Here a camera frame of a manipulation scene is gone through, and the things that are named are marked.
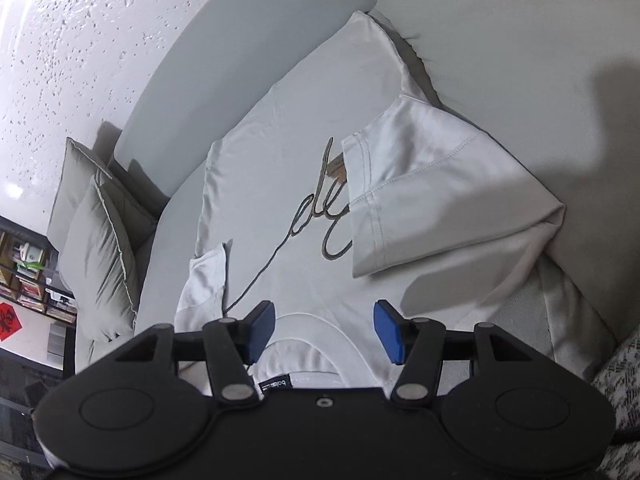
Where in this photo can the grey cushion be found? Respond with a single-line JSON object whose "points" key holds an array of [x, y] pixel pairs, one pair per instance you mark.
{"points": [[80, 165], [99, 262]]}

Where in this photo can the rear grey cushion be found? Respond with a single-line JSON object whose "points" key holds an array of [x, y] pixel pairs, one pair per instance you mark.
{"points": [[80, 165]]}

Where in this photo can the front grey cushion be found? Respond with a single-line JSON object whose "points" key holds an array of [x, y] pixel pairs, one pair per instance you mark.
{"points": [[99, 262]]}

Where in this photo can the grey sofa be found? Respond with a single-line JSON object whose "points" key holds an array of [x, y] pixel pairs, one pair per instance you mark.
{"points": [[554, 82]]}

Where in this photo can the white t-shirt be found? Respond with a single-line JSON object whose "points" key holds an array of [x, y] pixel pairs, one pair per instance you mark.
{"points": [[342, 186]]}

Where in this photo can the red paper decoration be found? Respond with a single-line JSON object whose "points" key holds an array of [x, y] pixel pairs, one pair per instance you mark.
{"points": [[9, 321]]}

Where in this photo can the black bookshelf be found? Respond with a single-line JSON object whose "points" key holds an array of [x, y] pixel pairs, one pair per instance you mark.
{"points": [[38, 357]]}

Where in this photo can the houndstooth patterned fabric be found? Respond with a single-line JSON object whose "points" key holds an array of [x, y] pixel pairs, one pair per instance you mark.
{"points": [[619, 381]]}

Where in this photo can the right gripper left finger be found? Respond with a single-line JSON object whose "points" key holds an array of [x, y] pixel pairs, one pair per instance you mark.
{"points": [[256, 330]]}

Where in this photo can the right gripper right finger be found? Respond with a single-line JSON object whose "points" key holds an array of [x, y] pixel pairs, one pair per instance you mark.
{"points": [[394, 331]]}

